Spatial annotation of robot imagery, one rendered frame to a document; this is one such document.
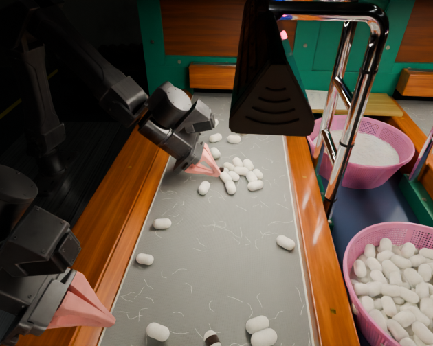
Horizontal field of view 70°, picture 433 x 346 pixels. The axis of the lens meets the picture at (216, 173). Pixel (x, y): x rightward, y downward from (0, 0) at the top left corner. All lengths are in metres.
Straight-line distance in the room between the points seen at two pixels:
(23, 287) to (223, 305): 0.28
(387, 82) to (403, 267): 0.71
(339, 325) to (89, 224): 0.45
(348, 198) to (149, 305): 0.54
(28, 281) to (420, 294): 0.55
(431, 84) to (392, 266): 0.70
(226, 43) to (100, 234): 0.74
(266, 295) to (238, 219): 0.17
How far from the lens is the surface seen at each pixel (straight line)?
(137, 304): 0.54
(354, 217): 0.79
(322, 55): 1.12
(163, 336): 0.49
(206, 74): 1.05
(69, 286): 0.40
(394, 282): 0.61
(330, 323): 0.51
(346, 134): 0.58
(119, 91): 0.65
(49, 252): 0.33
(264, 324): 0.49
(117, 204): 0.66
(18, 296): 0.38
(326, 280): 0.54
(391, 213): 0.84
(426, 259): 0.69
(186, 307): 0.52
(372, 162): 0.89
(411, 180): 0.90
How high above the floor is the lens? 1.19
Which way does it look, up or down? 37 degrees down
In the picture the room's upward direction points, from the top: straight up
